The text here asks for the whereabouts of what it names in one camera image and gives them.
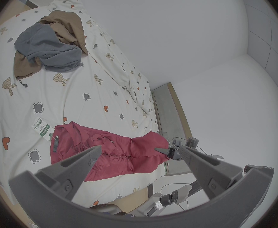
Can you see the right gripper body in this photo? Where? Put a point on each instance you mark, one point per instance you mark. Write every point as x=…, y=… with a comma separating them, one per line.
x=175, y=154

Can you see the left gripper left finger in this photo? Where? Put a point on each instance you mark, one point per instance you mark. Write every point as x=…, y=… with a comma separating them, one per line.
x=65, y=174

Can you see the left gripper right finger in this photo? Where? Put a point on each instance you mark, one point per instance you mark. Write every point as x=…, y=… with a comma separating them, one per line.
x=212, y=173

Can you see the red shirt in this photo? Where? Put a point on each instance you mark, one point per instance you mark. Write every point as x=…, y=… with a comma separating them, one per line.
x=129, y=155

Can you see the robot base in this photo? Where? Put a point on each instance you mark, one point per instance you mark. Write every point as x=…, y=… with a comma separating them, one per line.
x=148, y=205

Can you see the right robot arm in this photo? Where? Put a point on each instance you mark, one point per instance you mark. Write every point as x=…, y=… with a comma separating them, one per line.
x=181, y=192

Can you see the clear plastic box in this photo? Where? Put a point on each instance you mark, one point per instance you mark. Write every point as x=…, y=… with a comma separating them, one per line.
x=177, y=168

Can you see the bed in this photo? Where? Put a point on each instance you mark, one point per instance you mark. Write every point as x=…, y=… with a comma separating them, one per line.
x=70, y=103

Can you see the white printed quilt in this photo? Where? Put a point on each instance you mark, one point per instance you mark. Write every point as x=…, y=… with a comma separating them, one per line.
x=115, y=63

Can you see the grey garment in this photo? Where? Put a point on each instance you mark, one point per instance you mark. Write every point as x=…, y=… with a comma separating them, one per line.
x=46, y=46

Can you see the brown garment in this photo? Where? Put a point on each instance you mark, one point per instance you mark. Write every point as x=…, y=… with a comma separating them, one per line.
x=67, y=22

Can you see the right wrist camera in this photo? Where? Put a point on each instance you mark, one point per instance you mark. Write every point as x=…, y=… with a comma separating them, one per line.
x=177, y=142

